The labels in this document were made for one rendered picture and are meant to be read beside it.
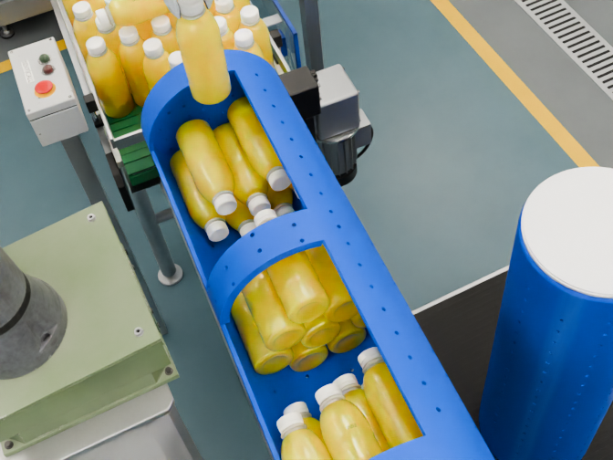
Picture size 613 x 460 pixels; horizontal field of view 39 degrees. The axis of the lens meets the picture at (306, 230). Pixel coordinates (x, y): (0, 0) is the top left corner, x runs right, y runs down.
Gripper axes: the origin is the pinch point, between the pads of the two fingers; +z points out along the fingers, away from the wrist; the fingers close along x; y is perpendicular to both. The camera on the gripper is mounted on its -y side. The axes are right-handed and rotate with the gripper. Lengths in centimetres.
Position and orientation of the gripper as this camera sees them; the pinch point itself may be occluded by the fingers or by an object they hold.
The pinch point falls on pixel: (191, 3)
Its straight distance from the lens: 137.5
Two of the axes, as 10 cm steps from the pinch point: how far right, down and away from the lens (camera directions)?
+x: 9.2, -3.5, 1.6
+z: 0.8, 5.9, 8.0
